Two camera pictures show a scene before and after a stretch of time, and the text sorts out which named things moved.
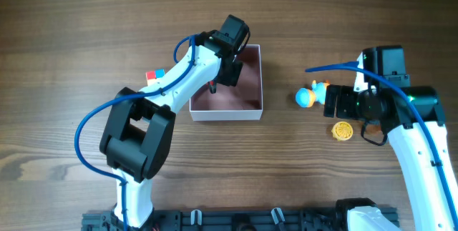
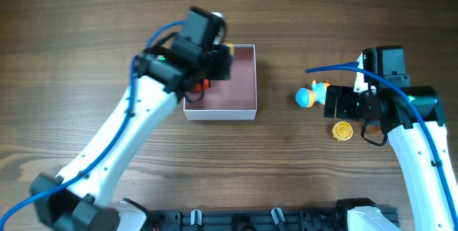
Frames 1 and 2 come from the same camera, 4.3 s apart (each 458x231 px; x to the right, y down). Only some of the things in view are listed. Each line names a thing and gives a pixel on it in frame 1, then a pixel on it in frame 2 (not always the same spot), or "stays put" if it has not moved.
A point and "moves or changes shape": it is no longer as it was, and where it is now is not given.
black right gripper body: x=331 y=101 stays put
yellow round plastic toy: x=342 y=131 stays put
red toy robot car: x=212 y=86 moves or changes shape
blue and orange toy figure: x=306 y=97 stays put
